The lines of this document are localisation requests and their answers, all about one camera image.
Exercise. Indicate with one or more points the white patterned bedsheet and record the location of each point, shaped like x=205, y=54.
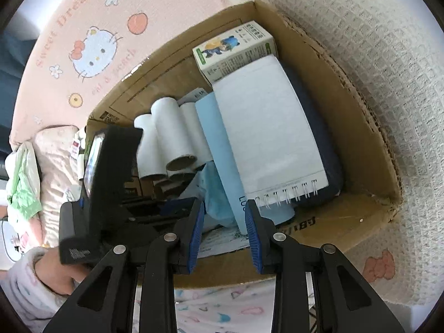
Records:
x=225, y=308

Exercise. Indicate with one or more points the green white cartoon carton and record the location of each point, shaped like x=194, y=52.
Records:
x=225, y=55

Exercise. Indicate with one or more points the person's left hand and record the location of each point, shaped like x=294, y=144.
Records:
x=55, y=270

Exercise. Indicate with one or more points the white cartoon printed cushion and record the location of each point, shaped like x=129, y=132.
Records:
x=10, y=246

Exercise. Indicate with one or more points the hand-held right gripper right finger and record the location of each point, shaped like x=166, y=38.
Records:
x=253, y=241

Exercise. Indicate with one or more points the brown cardboard box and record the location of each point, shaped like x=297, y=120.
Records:
x=347, y=222

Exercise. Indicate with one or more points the white waffle blanket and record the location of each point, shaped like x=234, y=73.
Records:
x=381, y=76

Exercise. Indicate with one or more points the white bottle with red label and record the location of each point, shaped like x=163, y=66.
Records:
x=75, y=145

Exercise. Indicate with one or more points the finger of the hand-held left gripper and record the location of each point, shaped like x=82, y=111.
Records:
x=152, y=225
x=177, y=206

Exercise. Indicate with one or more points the pile of white paper tubes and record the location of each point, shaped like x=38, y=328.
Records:
x=166, y=131

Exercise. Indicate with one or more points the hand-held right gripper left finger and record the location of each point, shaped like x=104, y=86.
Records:
x=194, y=239

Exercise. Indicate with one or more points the dark blue curtain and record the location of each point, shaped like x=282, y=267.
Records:
x=14, y=76

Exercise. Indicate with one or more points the small white card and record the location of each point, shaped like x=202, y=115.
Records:
x=194, y=97

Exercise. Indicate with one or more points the green white cloth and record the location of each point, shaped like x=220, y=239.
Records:
x=24, y=187

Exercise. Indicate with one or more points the white spiral notebook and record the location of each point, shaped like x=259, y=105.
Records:
x=270, y=128

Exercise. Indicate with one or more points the light blue mask packet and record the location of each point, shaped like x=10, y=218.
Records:
x=215, y=201

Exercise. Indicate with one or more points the dark blue book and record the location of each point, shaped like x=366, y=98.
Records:
x=322, y=145

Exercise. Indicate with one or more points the pink cartoon printed blanket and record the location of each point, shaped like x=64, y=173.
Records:
x=156, y=7

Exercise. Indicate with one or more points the printed paper sheet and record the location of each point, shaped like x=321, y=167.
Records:
x=225, y=244

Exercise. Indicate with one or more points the light blue book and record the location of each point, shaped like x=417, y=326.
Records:
x=222, y=152

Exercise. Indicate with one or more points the pink white pillow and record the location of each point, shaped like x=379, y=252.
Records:
x=55, y=180

